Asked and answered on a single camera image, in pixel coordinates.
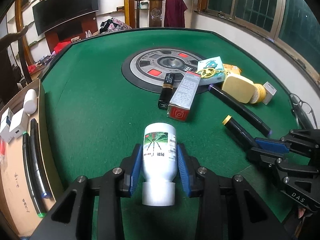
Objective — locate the white pill bottle red text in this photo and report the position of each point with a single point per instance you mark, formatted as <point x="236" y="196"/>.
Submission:
<point x="30" y="102"/>

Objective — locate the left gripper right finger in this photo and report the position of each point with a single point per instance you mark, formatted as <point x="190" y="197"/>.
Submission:
<point x="187" y="168"/>

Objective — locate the yellow cap black marker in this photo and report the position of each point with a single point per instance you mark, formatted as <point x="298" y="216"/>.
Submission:
<point x="239" y="134"/>

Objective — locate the dark wooden chair left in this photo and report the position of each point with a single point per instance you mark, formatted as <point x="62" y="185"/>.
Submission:
<point x="9" y="87"/>

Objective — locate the round mahjong table centre panel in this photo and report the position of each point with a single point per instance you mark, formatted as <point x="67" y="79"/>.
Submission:
<point x="147" y="68"/>

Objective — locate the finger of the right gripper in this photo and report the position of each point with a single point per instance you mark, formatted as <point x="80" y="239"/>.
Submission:
<point x="273" y="145"/>
<point x="264" y="159"/>

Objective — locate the maroon cloth on chair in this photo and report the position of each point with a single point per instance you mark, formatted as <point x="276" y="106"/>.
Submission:
<point x="174" y="13"/>

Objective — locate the white bottle green label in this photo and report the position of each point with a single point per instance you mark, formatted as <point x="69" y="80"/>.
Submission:
<point x="159" y="165"/>

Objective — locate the blue cap black marker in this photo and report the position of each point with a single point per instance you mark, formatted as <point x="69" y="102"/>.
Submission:
<point x="38" y="166"/>

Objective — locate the yellow round jar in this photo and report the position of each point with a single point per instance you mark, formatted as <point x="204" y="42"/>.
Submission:
<point x="243" y="89"/>

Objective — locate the white blue small box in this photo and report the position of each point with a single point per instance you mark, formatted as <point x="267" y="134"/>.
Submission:
<point x="5" y="125"/>

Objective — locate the small white barcode box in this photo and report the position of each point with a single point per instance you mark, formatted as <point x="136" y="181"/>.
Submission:
<point x="270" y="92"/>

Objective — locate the eyeglasses on table edge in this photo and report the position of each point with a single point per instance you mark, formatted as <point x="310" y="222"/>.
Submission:
<point x="303" y="113"/>

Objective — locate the person hand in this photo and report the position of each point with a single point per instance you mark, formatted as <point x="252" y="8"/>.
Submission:
<point x="301" y="212"/>

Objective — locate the wooden chair far side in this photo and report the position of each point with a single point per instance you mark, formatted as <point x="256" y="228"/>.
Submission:
<point x="155" y="13"/>

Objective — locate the clear tube red toy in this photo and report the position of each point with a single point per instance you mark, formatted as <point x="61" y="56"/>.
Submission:
<point x="3" y="155"/>

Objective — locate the black gold lipstick box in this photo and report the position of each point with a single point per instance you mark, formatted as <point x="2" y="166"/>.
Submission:
<point x="167" y="91"/>

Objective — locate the cardboard box tray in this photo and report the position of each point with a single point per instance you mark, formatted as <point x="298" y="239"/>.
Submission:
<point x="16" y="204"/>

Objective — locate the white USB charger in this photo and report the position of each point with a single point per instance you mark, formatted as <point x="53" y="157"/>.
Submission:
<point x="19" y="123"/>

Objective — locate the purple cap black marker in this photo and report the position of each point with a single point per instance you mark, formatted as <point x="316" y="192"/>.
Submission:
<point x="247" y="114"/>

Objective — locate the patterned fabric pile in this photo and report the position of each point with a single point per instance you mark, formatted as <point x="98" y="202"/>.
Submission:
<point x="112" y="25"/>

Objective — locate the teal card with gold rings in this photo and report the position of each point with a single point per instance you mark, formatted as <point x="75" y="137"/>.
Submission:
<point x="211" y="71"/>

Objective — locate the green glass window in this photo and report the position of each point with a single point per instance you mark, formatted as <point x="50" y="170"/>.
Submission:
<point x="290" y="23"/>

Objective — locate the yellow cracker packet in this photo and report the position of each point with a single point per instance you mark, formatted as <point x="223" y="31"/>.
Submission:
<point x="228" y="68"/>

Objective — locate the green cap black marker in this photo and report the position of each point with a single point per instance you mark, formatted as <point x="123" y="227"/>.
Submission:
<point x="30" y="177"/>

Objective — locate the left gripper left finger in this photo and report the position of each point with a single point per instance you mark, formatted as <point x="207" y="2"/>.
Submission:
<point x="131" y="167"/>

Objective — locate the black curved television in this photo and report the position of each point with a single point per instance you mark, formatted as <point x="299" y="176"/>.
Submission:
<point x="48" y="14"/>

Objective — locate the red bag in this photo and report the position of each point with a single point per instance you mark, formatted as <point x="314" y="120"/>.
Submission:
<point x="60" y="46"/>

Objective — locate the silver box red end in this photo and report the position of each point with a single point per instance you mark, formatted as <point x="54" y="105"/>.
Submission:
<point x="182" y="99"/>

